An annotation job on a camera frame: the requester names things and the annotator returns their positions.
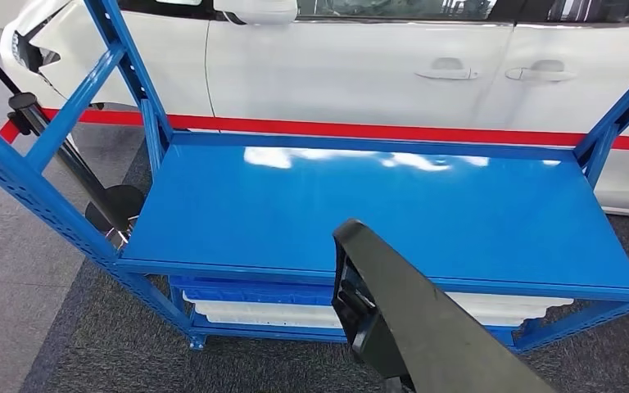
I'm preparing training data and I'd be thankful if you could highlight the black plastic plate part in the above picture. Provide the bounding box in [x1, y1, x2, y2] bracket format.
[331, 218, 561, 393]

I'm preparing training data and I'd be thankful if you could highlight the blue metal shelf rack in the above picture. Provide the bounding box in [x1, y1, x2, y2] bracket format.
[0, 0, 629, 354]

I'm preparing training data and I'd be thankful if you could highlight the blue plastic bin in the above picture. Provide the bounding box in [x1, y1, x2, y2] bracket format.
[169, 276, 337, 306]

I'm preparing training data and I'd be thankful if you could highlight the white car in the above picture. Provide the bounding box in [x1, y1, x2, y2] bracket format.
[0, 0, 629, 219]

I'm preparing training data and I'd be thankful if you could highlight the black pole stand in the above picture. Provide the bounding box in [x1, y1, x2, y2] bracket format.
[0, 29, 147, 251]

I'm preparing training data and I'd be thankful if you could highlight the white car side mirror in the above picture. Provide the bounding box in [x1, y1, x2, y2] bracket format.
[212, 0, 299, 26]

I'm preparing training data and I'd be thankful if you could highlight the car headlight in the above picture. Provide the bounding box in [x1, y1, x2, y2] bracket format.
[10, 29, 61, 75]

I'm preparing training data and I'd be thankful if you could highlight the white car door handle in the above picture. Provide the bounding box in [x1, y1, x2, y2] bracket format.
[414, 56, 480, 81]
[505, 59, 577, 84]

